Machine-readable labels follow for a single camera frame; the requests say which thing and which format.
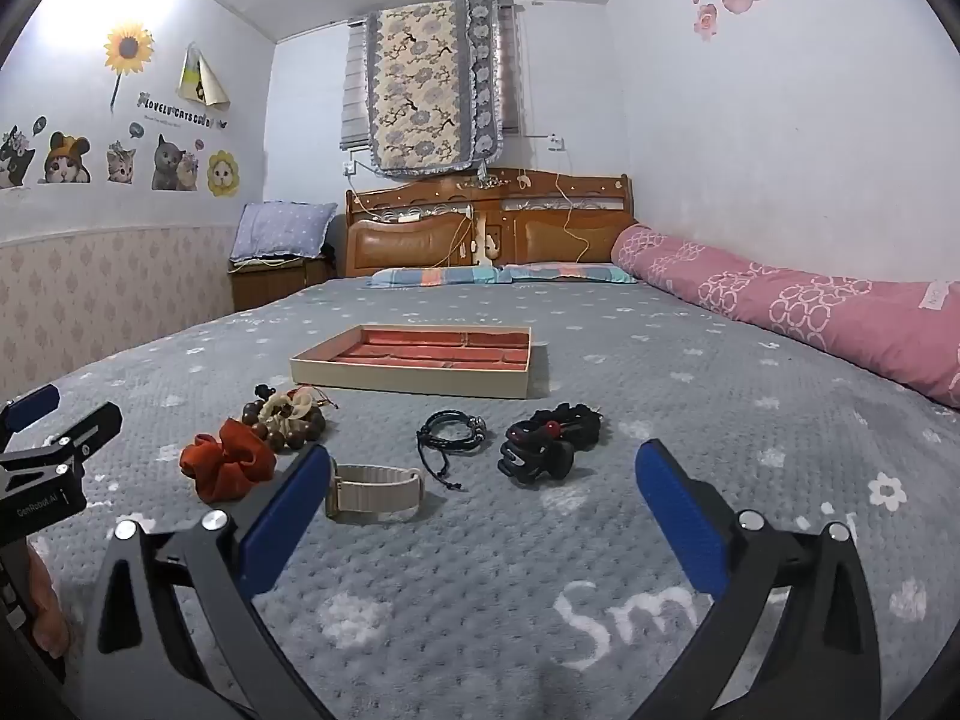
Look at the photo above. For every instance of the hooded cat wall sticker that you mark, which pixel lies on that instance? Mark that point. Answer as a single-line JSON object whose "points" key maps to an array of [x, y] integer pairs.
{"points": [[66, 161]]}

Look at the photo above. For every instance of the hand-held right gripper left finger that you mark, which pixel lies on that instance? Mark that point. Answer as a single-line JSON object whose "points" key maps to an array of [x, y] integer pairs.
{"points": [[285, 521]]}

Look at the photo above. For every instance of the wooden nightstand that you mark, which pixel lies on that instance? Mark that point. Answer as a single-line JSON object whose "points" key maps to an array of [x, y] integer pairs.
{"points": [[262, 286]]}

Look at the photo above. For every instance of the black and white cat sticker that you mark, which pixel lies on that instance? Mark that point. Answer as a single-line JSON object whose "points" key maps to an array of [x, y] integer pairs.
{"points": [[16, 157]]}

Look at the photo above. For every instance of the tabby kitten wall sticker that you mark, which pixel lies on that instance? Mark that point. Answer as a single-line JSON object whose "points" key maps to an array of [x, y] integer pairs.
{"points": [[122, 161]]}

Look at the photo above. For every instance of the cream scrunchie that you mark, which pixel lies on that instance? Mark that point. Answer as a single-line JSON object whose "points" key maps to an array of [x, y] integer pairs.
{"points": [[289, 403]]}

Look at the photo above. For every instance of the red scrunchie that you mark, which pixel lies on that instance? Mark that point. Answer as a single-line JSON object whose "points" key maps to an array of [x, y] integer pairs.
{"points": [[225, 459]]}

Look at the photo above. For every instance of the beige tray with red lining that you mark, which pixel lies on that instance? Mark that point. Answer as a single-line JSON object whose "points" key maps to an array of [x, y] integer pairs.
{"points": [[409, 382]]}

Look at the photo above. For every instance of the floral quilted hanging cloth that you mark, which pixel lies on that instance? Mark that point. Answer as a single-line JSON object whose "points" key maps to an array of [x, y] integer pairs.
{"points": [[420, 82]]}

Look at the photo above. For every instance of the yellow flower cat sticker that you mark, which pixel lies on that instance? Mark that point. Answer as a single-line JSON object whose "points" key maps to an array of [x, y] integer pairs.
{"points": [[223, 174]]}

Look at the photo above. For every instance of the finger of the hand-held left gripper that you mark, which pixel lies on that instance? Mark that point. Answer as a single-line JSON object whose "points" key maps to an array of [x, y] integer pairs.
{"points": [[31, 403], [90, 427]]}

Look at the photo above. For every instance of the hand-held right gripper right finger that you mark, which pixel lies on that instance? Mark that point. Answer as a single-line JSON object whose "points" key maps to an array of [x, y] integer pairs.
{"points": [[679, 517]]}

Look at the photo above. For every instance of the striped pillow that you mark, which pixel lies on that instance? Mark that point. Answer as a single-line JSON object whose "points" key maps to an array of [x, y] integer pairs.
{"points": [[570, 272], [427, 276]]}

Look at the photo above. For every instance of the black hair claw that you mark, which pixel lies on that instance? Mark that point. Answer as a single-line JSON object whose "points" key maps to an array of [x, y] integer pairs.
{"points": [[540, 459]]}

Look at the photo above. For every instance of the sunflower wall sticker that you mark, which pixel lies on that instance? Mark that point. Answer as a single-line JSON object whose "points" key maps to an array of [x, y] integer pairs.
{"points": [[128, 47]]}

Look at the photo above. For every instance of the yellow peeling wall paper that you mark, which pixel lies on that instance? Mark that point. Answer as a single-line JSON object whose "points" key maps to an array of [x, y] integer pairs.
{"points": [[202, 79]]}

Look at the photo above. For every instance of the grey cats wall sticker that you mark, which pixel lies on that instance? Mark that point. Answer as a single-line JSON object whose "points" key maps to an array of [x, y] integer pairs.
{"points": [[171, 165]]}

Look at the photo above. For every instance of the watch with beige band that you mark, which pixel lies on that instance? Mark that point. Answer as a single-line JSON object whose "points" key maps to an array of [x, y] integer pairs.
{"points": [[375, 477]]}

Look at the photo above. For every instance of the grey flower-print blanket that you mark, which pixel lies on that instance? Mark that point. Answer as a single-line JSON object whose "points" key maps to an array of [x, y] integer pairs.
{"points": [[480, 585]]}

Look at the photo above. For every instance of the person's left hand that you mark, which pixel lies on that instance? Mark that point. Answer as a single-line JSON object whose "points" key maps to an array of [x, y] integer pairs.
{"points": [[49, 607]]}

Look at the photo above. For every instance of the lettering wall sticker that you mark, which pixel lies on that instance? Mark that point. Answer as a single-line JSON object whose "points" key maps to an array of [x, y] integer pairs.
{"points": [[180, 111]]}

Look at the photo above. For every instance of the wooden bed headboard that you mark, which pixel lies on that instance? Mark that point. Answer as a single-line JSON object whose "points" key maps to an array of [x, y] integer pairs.
{"points": [[397, 244]]}

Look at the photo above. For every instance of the purple dotted pillow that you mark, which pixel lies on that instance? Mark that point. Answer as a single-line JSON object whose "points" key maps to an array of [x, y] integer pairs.
{"points": [[281, 231]]}

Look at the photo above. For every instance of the pink rolled quilt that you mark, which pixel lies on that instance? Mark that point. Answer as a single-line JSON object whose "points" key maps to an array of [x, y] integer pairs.
{"points": [[787, 300]]}

